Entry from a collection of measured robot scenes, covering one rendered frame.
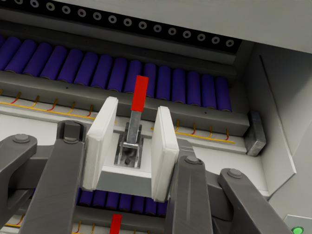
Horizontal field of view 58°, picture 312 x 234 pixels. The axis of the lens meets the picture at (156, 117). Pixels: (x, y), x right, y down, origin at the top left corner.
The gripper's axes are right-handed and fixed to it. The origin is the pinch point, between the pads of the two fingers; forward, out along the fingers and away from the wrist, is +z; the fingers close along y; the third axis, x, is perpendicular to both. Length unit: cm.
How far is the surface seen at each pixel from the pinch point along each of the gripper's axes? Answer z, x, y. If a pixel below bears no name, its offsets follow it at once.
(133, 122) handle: 11.7, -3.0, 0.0
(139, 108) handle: 11.6, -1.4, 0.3
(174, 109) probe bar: 16.3, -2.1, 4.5
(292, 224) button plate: 11.0, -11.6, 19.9
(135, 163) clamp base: 10.7, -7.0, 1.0
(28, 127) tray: 13.7, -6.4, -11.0
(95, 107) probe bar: 16.6, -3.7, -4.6
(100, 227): 20.3, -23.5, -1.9
